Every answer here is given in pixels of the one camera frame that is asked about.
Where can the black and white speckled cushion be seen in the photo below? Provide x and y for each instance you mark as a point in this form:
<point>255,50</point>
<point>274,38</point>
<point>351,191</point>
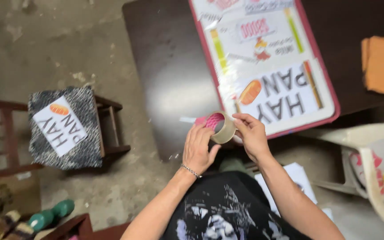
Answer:
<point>75,150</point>

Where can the white printed paper sign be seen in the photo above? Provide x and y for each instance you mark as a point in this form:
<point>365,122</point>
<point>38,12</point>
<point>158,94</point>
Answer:
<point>60,125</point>

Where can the person's left hand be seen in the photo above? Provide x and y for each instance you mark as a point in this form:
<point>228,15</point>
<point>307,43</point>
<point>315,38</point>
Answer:
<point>197,150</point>

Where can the person's right hand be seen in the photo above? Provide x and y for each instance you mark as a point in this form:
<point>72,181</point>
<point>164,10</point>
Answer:
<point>253,136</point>

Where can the red-framed whiteboard sign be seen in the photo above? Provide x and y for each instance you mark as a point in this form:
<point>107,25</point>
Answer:
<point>265,63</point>

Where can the green dumbbell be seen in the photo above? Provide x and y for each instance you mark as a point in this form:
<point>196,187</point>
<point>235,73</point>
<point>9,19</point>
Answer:
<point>50,215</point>

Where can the white plastic chair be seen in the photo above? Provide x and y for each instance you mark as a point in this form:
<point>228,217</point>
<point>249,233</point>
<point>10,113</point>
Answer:
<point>365,166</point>

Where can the wooden chair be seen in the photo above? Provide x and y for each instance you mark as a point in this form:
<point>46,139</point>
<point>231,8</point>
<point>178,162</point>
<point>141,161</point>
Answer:
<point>11,140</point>

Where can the cardboard box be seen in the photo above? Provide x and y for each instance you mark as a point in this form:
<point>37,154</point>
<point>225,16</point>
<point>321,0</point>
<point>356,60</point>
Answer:
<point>18,193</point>

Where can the clear packing tape roll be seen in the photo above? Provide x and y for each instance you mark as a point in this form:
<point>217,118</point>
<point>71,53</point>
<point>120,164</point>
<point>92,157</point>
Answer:
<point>223,128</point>

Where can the black printed shirt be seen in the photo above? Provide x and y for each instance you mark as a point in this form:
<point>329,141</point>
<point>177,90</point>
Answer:
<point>225,210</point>

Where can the orange cloth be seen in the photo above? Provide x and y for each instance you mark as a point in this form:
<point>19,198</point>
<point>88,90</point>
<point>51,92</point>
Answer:
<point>378,65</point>

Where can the red wooden furniture piece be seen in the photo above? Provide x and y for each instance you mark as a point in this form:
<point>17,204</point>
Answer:
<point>85,230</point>

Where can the white paper sheet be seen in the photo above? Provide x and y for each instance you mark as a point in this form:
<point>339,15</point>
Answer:
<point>295,183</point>

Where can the pink object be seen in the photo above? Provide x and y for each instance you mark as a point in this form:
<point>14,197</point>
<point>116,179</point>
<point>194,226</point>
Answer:
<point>200,120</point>

